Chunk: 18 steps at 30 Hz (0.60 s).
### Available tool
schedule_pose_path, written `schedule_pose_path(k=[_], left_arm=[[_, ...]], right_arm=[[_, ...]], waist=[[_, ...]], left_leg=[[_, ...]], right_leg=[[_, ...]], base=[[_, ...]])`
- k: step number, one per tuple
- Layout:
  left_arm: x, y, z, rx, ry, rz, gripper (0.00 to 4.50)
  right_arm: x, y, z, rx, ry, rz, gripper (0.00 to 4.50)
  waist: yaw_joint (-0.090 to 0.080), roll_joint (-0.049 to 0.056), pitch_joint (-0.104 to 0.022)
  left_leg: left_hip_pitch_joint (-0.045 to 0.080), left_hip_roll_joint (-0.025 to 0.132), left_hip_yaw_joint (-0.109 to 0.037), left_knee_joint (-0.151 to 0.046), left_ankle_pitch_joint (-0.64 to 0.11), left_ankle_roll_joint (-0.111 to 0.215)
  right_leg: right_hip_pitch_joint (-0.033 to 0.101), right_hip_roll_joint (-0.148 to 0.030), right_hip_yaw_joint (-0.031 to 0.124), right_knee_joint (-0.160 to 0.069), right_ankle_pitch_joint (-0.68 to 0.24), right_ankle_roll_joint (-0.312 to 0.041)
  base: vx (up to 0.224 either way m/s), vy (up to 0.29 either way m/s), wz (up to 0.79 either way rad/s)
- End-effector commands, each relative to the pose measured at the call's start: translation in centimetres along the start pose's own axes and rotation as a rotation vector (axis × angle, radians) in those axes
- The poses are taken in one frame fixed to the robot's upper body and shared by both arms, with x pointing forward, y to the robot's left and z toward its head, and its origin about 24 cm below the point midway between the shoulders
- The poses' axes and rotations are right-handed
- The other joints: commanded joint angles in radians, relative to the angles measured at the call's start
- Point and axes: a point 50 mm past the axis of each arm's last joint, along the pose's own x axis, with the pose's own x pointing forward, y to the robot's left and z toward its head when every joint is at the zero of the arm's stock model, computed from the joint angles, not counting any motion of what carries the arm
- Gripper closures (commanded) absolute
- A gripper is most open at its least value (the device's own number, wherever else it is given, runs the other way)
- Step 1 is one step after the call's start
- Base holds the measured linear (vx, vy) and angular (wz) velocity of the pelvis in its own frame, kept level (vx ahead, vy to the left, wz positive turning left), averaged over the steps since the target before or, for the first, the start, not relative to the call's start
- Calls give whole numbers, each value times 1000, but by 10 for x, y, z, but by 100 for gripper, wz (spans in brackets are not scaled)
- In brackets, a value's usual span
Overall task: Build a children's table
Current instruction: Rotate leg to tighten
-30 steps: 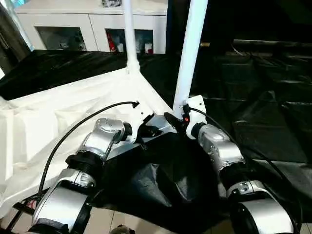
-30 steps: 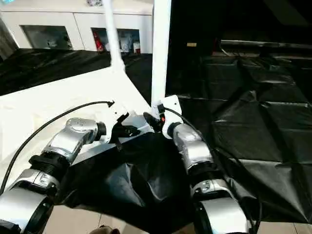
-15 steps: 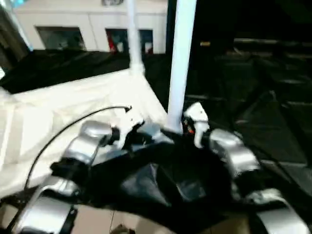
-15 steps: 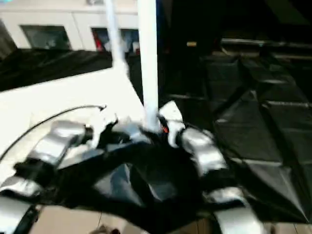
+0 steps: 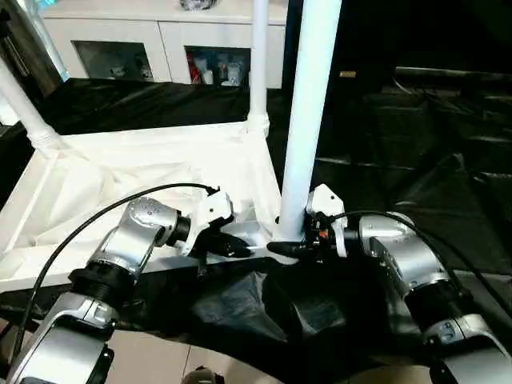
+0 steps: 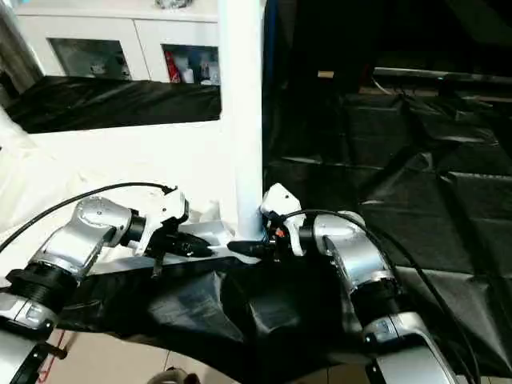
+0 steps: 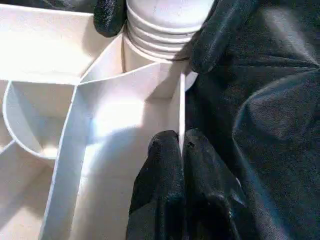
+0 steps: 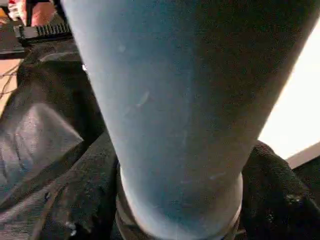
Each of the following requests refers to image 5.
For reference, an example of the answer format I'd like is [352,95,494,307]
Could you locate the white plastic table top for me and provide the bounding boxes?
[0,120,311,294]

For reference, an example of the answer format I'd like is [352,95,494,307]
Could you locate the white plastic table leg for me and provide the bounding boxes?
[0,60,62,153]
[274,0,344,242]
[248,0,271,134]

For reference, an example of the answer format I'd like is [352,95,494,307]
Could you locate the black work mat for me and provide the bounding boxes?
[0,76,512,377]

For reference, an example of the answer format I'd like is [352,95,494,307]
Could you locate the red bottle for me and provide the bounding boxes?
[188,56,203,86]

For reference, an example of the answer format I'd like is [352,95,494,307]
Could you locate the white cabinet with glass doors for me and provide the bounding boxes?
[38,0,287,89]

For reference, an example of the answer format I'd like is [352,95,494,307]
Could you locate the grey window curtain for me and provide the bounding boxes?
[0,0,70,89]

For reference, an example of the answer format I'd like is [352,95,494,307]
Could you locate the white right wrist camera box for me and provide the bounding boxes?
[306,184,348,258]

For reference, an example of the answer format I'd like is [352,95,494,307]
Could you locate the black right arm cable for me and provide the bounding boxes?
[324,210,512,321]

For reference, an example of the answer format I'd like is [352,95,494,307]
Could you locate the grey horizontal rail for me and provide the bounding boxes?
[394,68,512,86]

